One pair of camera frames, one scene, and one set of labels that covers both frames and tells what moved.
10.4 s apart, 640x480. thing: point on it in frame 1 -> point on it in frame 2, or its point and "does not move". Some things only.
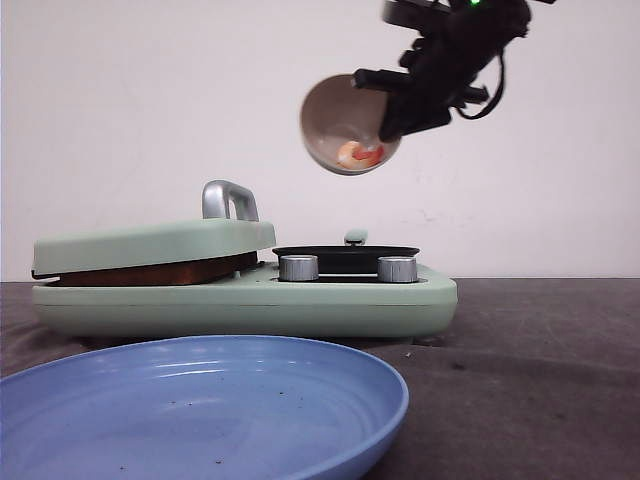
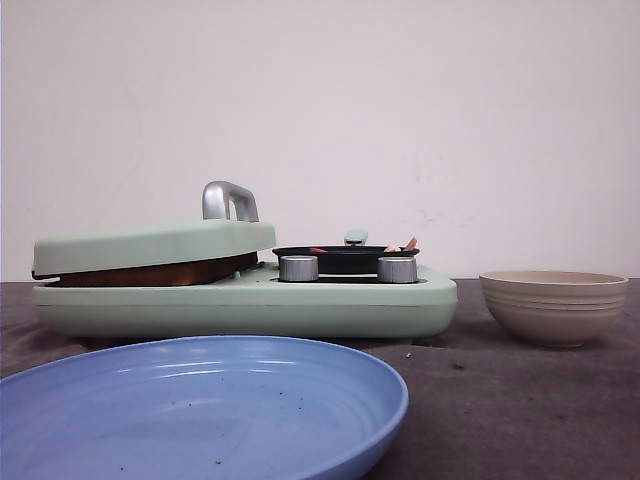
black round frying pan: [347, 259] does not move
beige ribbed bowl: [341, 124] -> [560, 308]
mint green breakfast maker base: [253, 305] does not move
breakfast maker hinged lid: [230, 225] does not move
